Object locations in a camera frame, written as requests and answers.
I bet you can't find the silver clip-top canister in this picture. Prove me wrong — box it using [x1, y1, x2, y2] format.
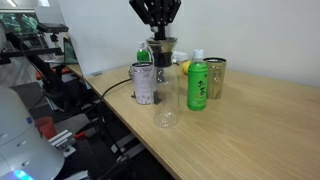
[129, 62, 155, 105]

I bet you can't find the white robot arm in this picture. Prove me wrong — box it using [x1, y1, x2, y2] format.
[0, 86, 174, 180]

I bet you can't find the green tea bottle white cap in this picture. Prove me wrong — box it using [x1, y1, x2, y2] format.
[187, 49, 208, 111]

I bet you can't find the gold cylindrical tin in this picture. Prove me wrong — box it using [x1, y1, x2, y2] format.
[204, 57, 226, 99]

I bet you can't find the black camera on stand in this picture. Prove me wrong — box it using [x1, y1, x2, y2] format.
[20, 23, 68, 94]

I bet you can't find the glass coffee carafe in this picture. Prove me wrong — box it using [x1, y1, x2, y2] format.
[154, 65, 179, 128]

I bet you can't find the red cup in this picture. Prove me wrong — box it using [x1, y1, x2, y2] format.
[35, 116, 57, 139]

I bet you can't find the thick black cable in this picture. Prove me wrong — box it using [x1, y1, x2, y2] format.
[96, 78, 133, 180]

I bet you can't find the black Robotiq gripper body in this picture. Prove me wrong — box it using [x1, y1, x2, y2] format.
[129, 0, 182, 26]

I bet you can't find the white power strip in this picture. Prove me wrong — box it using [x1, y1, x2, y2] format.
[173, 51, 189, 62]

